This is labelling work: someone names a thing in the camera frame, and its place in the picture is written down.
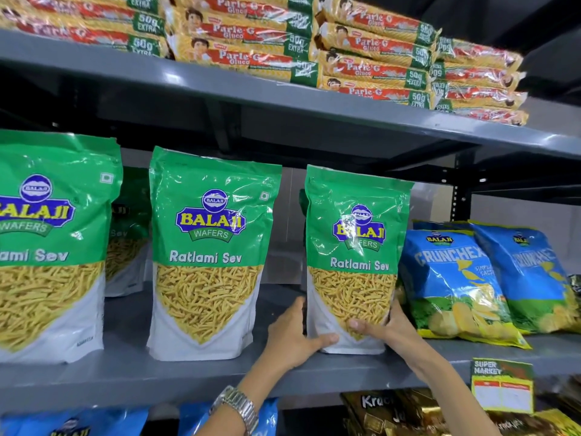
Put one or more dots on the person's right hand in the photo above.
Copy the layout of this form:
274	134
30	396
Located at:
395	333

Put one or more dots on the person's left hand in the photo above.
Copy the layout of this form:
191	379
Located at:
286	340

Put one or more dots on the person's left thumb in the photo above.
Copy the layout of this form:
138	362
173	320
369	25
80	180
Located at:
327	342

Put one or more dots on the person's right thumb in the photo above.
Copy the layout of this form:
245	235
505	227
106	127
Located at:
365	326

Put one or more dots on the green snack pouch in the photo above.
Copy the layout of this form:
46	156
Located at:
129	231
302	208
354	249
209	249
50	249

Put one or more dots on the person's right forearm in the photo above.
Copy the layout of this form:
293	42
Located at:
449	395

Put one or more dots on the person's left forearm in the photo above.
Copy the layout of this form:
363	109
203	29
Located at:
254	395

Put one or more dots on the brown gold snack packet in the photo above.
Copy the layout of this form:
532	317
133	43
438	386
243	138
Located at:
386	413
540	424

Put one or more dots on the blue chips bag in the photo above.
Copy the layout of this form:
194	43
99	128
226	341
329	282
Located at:
431	224
531	276
449	286

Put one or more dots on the blue snack packet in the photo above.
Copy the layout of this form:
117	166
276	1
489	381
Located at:
268	417
77	424

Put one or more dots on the silver metal wristwatch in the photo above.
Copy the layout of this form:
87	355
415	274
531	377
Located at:
238	406

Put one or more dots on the green yellow shelf price tag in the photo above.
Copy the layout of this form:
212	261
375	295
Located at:
501	385

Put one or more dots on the grey metal shelving rack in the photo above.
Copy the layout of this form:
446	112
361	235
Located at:
136	372

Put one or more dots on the dark snack packet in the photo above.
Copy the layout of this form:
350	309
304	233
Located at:
576	290

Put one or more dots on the stack of yellow biscuit packets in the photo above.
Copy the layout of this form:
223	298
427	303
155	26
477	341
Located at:
254	34

